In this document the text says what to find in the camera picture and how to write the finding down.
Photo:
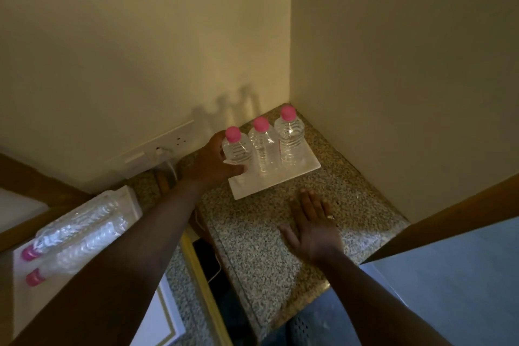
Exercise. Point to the person's right hand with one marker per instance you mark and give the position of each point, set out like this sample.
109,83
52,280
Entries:
316,232

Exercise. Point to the person's left hand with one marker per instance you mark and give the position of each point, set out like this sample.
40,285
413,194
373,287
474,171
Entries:
202,167

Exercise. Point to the person's right middle finger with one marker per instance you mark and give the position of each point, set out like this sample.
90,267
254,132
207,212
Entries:
305,202

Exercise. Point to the person's right thumb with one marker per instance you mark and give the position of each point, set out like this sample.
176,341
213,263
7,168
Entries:
287,232

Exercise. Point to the person's left thumb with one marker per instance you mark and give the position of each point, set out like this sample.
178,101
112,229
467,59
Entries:
236,170

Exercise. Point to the person's right little finger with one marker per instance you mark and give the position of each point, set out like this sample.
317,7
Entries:
327,212

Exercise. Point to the pink-capped clear water bottle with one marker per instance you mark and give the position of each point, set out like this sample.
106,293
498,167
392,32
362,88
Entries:
263,147
81,252
237,151
290,135
77,222

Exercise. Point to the person's left forearm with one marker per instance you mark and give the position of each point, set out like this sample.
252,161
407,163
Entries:
121,260

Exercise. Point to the person's right forearm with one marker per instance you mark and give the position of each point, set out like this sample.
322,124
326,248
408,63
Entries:
377,305

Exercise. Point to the white rectangular tray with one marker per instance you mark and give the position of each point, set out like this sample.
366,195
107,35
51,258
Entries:
284,177
129,199

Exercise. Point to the white charger plug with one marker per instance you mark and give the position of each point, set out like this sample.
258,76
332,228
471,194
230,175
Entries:
163,152

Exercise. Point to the white gold-bordered folder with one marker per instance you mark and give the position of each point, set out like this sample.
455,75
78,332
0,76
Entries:
160,317

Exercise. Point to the brown wooden headboard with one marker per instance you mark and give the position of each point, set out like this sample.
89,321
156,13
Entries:
36,191

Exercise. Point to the white bedding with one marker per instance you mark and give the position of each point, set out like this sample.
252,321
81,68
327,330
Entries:
20,210

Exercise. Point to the white wall socket plate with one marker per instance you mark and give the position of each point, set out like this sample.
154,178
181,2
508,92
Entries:
142,153

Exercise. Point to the brown wooden door frame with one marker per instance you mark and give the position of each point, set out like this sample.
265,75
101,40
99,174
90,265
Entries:
446,216

